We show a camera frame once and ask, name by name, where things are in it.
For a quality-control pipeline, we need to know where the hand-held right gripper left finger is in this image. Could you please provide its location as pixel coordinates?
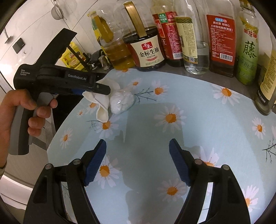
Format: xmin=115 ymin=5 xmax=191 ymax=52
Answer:
xmin=24 ymin=139 xmax=107 ymax=224

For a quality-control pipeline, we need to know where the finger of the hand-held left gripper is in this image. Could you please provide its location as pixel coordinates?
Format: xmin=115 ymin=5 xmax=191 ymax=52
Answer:
xmin=72 ymin=82 xmax=111 ymax=95
xmin=55 ymin=89 xmax=87 ymax=96

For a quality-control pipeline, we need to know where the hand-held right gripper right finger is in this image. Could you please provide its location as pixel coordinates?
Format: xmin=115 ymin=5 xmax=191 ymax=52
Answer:
xmin=169 ymin=138 xmax=252 ymax=224

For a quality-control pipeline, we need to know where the white cloth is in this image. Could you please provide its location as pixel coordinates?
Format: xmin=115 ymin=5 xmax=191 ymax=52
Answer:
xmin=82 ymin=78 xmax=121 ymax=123

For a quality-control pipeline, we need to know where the person's left forearm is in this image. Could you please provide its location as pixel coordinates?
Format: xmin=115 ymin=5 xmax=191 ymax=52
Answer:
xmin=0 ymin=151 xmax=9 ymax=179

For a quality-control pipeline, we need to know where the person's left hand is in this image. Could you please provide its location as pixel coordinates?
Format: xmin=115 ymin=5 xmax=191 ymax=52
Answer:
xmin=0 ymin=89 xmax=58 ymax=161

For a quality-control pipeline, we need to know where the white plastic-wrapped ball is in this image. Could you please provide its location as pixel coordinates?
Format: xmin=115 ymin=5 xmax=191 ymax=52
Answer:
xmin=110 ymin=87 xmax=135 ymax=115

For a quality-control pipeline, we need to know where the yellow dish soap bottle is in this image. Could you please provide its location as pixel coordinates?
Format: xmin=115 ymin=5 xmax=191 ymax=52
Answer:
xmin=60 ymin=42 xmax=86 ymax=71

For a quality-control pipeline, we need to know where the small metal cup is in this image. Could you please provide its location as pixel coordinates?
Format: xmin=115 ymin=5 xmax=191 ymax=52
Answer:
xmin=98 ymin=55 xmax=110 ymax=70

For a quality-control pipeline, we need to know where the black faucet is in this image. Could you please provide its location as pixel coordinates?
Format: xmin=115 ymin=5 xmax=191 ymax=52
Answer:
xmin=68 ymin=46 xmax=90 ymax=72

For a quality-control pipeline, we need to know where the black pot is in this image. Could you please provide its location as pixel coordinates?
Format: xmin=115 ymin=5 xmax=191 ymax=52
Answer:
xmin=89 ymin=49 xmax=104 ymax=68

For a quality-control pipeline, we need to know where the clear cooking oil bottle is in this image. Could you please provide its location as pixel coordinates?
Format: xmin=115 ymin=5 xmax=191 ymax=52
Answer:
xmin=101 ymin=0 xmax=136 ymax=70

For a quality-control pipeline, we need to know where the daisy printed tablecloth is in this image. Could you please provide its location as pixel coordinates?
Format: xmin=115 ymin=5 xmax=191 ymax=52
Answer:
xmin=47 ymin=68 xmax=276 ymax=224

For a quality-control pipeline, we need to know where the metal strainer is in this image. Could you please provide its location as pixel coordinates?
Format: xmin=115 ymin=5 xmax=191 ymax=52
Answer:
xmin=52 ymin=0 xmax=66 ymax=21

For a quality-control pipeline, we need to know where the yellow label oil bottle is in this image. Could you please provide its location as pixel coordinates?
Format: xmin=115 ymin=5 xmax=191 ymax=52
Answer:
xmin=87 ymin=11 xmax=114 ymax=47

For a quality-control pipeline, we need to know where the dark bottle red label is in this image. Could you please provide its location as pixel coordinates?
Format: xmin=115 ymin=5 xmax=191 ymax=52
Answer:
xmin=151 ymin=0 xmax=185 ymax=67

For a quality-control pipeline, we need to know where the clear bottle olive label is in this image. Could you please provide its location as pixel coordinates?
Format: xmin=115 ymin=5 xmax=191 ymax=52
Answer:
xmin=174 ymin=0 xmax=211 ymax=75

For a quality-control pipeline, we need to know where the dark bottle yellow label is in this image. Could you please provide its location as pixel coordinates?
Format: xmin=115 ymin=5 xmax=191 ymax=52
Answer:
xmin=253 ymin=28 xmax=276 ymax=116

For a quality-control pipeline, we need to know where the green label bottle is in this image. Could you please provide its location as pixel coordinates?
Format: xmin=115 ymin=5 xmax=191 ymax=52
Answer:
xmin=235 ymin=0 xmax=259 ymax=86

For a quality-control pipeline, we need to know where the brown bottle red label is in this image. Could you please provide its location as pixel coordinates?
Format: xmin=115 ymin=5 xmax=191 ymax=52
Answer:
xmin=205 ymin=0 xmax=237 ymax=78

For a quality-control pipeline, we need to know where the black wall socket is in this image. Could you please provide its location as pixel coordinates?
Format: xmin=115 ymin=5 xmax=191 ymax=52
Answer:
xmin=12 ymin=38 xmax=25 ymax=54

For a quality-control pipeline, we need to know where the soy sauce jug gold handle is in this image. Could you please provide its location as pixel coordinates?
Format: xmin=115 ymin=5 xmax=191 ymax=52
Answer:
xmin=122 ymin=1 xmax=166 ymax=72

